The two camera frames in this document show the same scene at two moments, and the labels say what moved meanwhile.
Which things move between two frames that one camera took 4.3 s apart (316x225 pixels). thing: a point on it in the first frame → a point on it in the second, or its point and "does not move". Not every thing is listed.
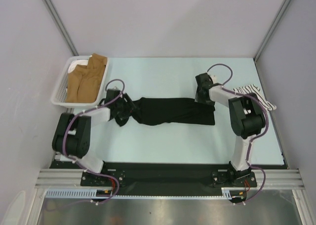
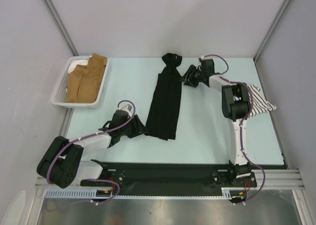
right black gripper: x=198 y=98 → x=185 y=78
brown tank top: x=84 y=82 does not move
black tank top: x=160 y=111 → x=164 y=119
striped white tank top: x=254 y=90 does not move
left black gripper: x=129 y=106 → x=138 y=128
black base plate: x=164 y=178 does not move
